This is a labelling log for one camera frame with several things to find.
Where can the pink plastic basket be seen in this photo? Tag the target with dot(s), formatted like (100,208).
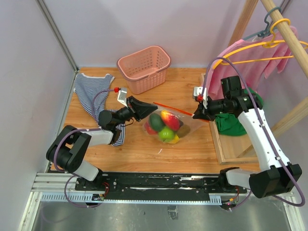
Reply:
(144,69)

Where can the fake green lime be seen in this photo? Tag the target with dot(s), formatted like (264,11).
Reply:
(166,134)

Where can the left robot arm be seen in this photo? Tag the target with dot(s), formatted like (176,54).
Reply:
(69,148)

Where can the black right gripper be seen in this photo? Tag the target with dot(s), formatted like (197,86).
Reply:
(204,114)

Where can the fake red-yellow mango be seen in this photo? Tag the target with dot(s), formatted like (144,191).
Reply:
(170,120)

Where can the fake brown kiwi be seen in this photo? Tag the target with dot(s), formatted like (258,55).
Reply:
(183,131)

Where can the clear zip top bag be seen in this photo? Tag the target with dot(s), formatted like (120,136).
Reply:
(184,117)

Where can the fake yellow lemon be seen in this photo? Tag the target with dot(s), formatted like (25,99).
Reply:
(175,139)

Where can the fake red apple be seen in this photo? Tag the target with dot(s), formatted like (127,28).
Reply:
(149,130)

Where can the pink shirt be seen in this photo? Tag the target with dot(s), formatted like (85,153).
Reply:
(251,72)

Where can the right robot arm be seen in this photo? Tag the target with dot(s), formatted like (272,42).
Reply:
(277,175)

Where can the blue white striped shirt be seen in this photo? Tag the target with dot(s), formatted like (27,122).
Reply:
(92,93)

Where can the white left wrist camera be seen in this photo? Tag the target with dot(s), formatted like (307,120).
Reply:
(122,96)

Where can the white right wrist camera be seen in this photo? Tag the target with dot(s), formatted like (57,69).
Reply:
(200,95)

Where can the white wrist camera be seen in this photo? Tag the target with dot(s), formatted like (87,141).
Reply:
(122,96)
(200,95)

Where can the green tank top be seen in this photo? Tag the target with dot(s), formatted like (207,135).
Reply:
(227,124)

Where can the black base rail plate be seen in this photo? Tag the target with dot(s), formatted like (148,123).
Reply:
(158,186)

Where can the yellow clothes hanger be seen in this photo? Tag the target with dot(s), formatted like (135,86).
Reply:
(262,49)

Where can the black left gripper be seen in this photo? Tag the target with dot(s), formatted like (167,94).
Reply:
(139,109)

